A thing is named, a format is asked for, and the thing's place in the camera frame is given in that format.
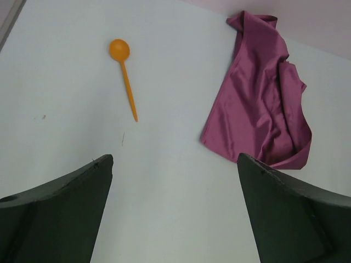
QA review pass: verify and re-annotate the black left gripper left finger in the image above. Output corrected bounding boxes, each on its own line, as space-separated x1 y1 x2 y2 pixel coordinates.
1 155 114 262

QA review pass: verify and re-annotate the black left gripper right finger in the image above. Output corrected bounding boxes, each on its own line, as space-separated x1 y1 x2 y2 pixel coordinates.
237 153 350 262

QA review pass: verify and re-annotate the purple cloth napkin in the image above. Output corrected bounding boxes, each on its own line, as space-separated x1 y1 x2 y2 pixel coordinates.
200 11 312 170

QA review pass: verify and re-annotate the orange plastic spoon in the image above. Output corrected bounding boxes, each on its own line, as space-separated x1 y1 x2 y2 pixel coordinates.
109 39 138 122

